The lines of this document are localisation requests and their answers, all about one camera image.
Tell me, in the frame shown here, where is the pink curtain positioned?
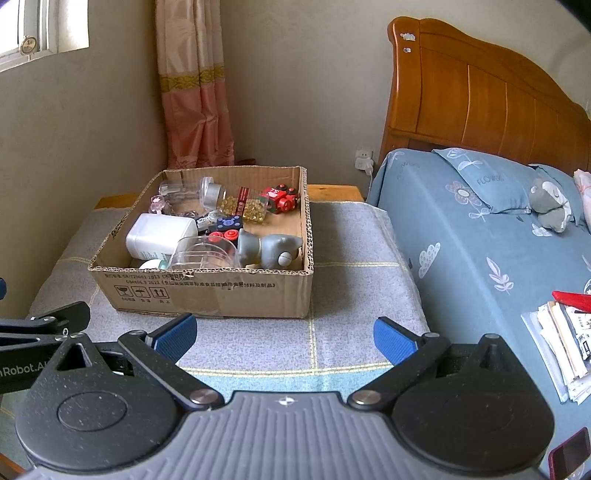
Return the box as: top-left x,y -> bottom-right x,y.
154,0 -> 236,169

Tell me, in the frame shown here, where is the red toy car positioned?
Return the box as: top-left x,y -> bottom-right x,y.
259,184 -> 301,216

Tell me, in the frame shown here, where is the wooden headboard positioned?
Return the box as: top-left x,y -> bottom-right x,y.
379,16 -> 591,178

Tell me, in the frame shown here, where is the grey plush toy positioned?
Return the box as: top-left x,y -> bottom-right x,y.
529,178 -> 573,233

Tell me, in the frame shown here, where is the blue floral bed sheet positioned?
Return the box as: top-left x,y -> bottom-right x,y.
367,148 -> 591,416

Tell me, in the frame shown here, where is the capsule bottle with silver cap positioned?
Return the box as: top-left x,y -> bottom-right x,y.
201,176 -> 269,225

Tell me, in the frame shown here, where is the grey toy figure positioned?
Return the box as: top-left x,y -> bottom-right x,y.
238,229 -> 304,268

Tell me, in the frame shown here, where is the blue floral pillow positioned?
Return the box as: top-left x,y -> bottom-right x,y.
431,148 -> 548,215

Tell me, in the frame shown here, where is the clear plastic jar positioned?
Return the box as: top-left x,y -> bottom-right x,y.
159,180 -> 204,205

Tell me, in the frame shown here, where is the black toy with red knobs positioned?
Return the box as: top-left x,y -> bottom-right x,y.
203,215 -> 246,245

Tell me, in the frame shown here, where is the clear round plastic container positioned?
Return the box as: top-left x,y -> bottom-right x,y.
168,236 -> 241,269

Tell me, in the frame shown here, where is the dark red phone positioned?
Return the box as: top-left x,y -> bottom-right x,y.
549,427 -> 591,480

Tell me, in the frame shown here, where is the window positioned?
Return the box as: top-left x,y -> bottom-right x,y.
0,0 -> 89,73

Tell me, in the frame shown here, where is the cardboard box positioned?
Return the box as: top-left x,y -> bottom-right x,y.
89,166 -> 315,319

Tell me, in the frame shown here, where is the white translucent plastic bottle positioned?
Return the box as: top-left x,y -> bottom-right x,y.
126,213 -> 198,260

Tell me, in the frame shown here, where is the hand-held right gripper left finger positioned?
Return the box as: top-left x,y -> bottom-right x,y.
30,312 -> 227,412

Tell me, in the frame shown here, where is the pink blanket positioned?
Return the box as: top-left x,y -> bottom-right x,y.
574,169 -> 591,217

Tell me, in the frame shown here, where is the stack of papers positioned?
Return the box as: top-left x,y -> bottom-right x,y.
521,300 -> 591,405

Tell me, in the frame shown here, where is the red flat plastic item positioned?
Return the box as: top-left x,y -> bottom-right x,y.
553,291 -> 591,311

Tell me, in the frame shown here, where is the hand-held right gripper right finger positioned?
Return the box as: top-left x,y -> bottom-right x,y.
346,316 -> 550,410

